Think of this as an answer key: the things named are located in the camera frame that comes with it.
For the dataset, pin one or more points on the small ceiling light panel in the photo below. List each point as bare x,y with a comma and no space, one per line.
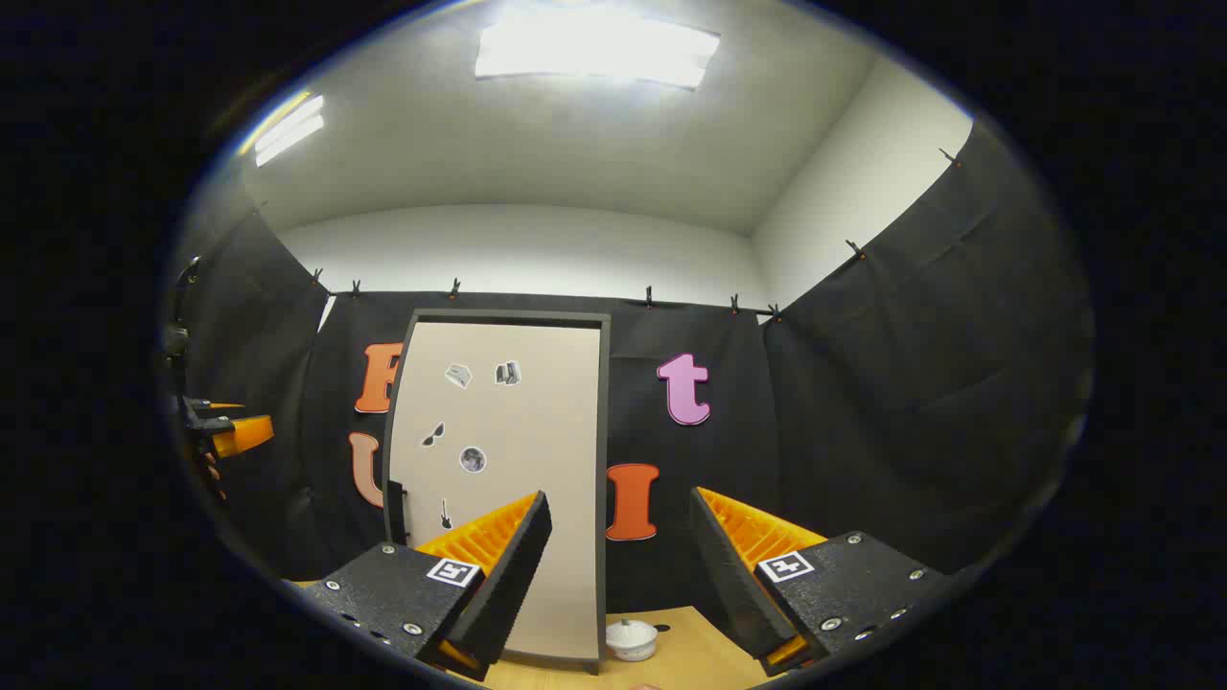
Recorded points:
288,126

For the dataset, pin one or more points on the dark grey cabinet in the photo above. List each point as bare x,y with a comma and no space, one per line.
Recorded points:
606,431

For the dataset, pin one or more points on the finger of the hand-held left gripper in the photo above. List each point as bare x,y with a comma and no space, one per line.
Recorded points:
244,433

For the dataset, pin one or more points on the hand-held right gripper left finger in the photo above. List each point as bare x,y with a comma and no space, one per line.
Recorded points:
513,575

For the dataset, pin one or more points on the black backdrop cloth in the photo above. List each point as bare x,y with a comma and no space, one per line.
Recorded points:
863,412

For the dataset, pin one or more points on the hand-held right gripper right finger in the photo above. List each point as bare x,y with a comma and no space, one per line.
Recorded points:
729,585

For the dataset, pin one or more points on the beige cabinet door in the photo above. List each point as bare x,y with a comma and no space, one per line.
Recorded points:
518,431

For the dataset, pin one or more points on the white lidded pot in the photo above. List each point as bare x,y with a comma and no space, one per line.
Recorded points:
632,640

